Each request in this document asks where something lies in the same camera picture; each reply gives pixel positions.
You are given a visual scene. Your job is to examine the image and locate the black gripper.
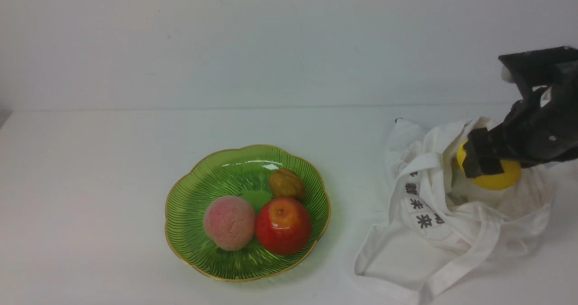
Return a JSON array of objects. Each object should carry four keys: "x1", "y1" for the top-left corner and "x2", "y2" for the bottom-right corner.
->
[{"x1": 461, "y1": 46, "x2": 578, "y2": 178}]

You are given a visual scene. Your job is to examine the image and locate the white cloth tote bag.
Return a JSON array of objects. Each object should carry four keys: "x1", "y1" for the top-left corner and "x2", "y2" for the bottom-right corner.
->
[{"x1": 353, "y1": 117, "x2": 577, "y2": 305}]

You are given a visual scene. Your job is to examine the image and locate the brown kiwi fruit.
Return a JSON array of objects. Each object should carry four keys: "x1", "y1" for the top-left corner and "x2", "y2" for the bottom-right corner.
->
[{"x1": 269, "y1": 168, "x2": 306, "y2": 202}]

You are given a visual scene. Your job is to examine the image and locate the green glass fruit plate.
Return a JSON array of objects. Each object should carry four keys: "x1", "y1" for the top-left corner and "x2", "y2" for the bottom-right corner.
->
[{"x1": 164, "y1": 144, "x2": 332, "y2": 283}]

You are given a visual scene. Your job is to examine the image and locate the red apple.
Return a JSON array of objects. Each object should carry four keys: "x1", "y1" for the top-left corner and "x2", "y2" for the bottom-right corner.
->
[{"x1": 255, "y1": 198, "x2": 312, "y2": 256}]

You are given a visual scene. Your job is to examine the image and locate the pink peach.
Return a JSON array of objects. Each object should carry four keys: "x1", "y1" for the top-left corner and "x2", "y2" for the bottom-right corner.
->
[{"x1": 204, "y1": 195, "x2": 256, "y2": 251}]

